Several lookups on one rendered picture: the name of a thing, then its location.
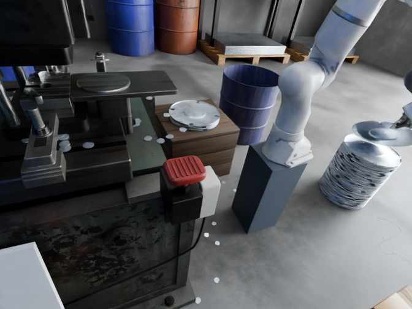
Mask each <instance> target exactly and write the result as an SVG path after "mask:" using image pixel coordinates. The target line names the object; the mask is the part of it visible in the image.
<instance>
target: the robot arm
mask: <svg viewBox="0 0 412 309"><path fill-rule="evenodd" d="M385 1H386V0H337V1H336V3H335V4H334V6H333V7H332V8H331V10H330V12H329V14H328V15H327V17H326V19H325V20H324V22H323V23H322V25H321V27H320V28H319V30H318V32H317V33H316V35H315V42H314V44H313V48H312V49H311V52H310V55H309V57H308V58H307V59H306V60H305V61H300V62H297V63H294V64H292V65H290V66H289V67H287V68H286V69H284V70H283V71H282V72H281V74H280V76H279V77H278V87H279V89H280V91H281V105H280V109H279V111H278V115H277V118H276V120H275V121H274V122H273V126H272V129H271V131H270V134H269V136H268V138H267V139H265V142H264V145H263V146H262V153H263V155H264V156H265V157H266V158H267V159H268V160H271V161H273V162H275V163H277V164H282V165H284V166H287V167H290V168H292V167H294V166H296V165H298V164H301V163H303V162H305V161H307V160H309V159H312V158H313V155H312V153H311V152H312V151H311V150H310V148H311V144H310V141H309V140H308V139H307V138H306V137H305V136H304V128H305V125H306V123H307V121H308V119H309V116H310V114H311V109H310V106H311V99H312V97H313V95H314V93H315V92H316V91H319V90H322V89H324V88H325V87H327V86H328V85H329V84H330V83H331V82H332V81H333V80H334V79H335V76H336V73H337V72H338V70H339V68H340V66H341V65H342V63H343V61H344V60H345V58H346V56H347V54H348V53H349V52H350V50H351V49H352V48H353V47H354V45H355V44H356V42H357V41H358V40H359V38H360V37H361V36H362V35H363V33H364V32H365V30H366V29H367V28H368V27H369V26H370V23H371V22H372V21H373V19H374V17H375V16H376V14H377V13H378V11H379V10H380V8H381V6H382V5H383V3H384V2H385ZM403 81H404V85H405V87H406V89H407V90H408V91H409V92H410V93H411V94H412V70H410V71H409V72H408V73H407V74H406V75H405V76H404V78H403ZM402 109H403V111H404V112H403V113H402V115H403V116H401V117H400V119H398V120H397V121H396V122H394V123H396V124H395V125H393V126H391V127H390V129H393V130H396V131H397V130H398V129H401V130H407V129H411V128H412V102H410V103H408V104H407V105H404V106H403V107H402Z"/></svg>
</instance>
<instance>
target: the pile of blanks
mask: <svg viewBox="0 0 412 309"><path fill-rule="evenodd" d="M399 166H400V165H399ZM399 166H397V167H381V166H377V165H374V164H371V163H369V162H367V161H364V160H363V159H361V158H359V157H357V156H356V155H354V154H353V153H352V152H350V151H349V150H348V149H347V147H346V145H345V142H344V141H342V143H341V145H340V146H339V148H338V150H337V151H336V153H335V155H334V156H333V158H332V160H331V162H330V163H329V165H328V166H327V168H326V170H325V172H324V173H323V175H322V177H321V178H320V180H319V188H320V190H321V192H322V193H323V195H324V196H326V198H328V199H329V200H330V201H331V202H333V203H334V204H336V205H338V206H340V207H343V208H347V209H350V210H357V209H360V208H362V207H364V206H365V205H366V203H367V202H368V201H369V200H370V199H371V198H372V197H373V196H374V195H375V193H376V192H377V191H378V190H379V189H380V187H381V186H383V185H384V184H385V182H386V181H387V180H388V179H389V177H390V176H391V175H392V174H393V172H394V171H395V170H396V169H397V168H398V167H399Z"/></svg>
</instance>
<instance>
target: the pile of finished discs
mask: <svg viewBox="0 0 412 309"><path fill-rule="evenodd" d="M169 114H170V116H169V118H170V120H171V122H172V123H173V124H174V125H176V126H178V127H179V128H186V130H189V131H204V130H209V129H212V128H214V127H215V126H216V125H217V124H218V123H219V117H220V113H219V110H218V109H217V108H216V107H214V106H213V105H211V104H209V103H206V102H202V101H200V102H197V101H195V100H186V101H180V102H176V103H174V104H173V105H172V106H171V107H170V109H169ZM178 118H183V121H182V122H178V121H177V119H178ZM203 129H204V130H203Z"/></svg>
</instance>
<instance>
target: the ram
mask: <svg viewBox="0 0 412 309"><path fill-rule="evenodd" d="M89 21H94V13H93V9H92V5H91V3H90V2H85V0H0V44H37V45H73V44H75V39H89V38H90V37H91V36H90V28H89Z"/></svg>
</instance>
